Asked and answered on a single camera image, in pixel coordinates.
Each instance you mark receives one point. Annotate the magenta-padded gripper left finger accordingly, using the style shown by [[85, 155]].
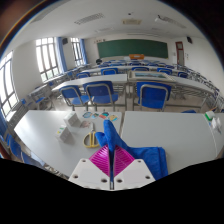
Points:
[[88, 173]]

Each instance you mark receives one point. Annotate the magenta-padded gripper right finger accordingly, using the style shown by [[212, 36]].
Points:
[[136, 173]]

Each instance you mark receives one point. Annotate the blue terry towel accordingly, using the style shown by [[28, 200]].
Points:
[[150, 158]]

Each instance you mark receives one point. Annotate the small white box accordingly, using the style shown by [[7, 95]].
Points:
[[71, 119], [63, 134]]

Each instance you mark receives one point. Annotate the pink card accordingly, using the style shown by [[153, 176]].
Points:
[[85, 124]]

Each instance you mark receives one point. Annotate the round blue card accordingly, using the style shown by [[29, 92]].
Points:
[[87, 115]]

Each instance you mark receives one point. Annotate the yellow card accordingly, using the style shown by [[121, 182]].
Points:
[[113, 117]]

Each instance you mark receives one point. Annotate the teal card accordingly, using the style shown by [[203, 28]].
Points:
[[105, 114]]

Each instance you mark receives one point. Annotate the blue classroom chair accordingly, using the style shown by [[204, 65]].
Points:
[[153, 95], [15, 146], [74, 93], [100, 91]]

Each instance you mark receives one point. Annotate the green and white packet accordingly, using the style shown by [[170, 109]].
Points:
[[209, 115]]

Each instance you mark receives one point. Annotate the grey classroom desk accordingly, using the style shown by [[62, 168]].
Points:
[[93, 80], [150, 76]]

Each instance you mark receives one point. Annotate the group of blue chairs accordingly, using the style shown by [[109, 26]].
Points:
[[140, 66]]

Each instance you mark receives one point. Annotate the orange lectern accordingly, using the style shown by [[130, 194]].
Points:
[[136, 56]]

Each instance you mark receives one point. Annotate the large window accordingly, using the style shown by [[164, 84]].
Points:
[[7, 86], [47, 60], [76, 51]]

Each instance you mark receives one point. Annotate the blue curtain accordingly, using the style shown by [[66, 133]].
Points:
[[62, 55], [83, 51]]

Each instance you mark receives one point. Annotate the green chalkboard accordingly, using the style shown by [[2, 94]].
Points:
[[132, 48]]

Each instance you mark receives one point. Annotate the brown door with window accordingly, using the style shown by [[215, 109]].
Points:
[[180, 53]]

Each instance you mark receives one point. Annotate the ceiling air conditioner panel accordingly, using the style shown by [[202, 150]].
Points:
[[131, 21]]

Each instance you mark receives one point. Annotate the ceiling vent grille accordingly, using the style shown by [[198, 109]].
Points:
[[89, 18]]

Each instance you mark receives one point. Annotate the ceiling projector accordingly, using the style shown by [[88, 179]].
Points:
[[160, 18]]

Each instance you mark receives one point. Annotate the black wall speaker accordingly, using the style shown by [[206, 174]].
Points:
[[189, 39], [65, 40]]

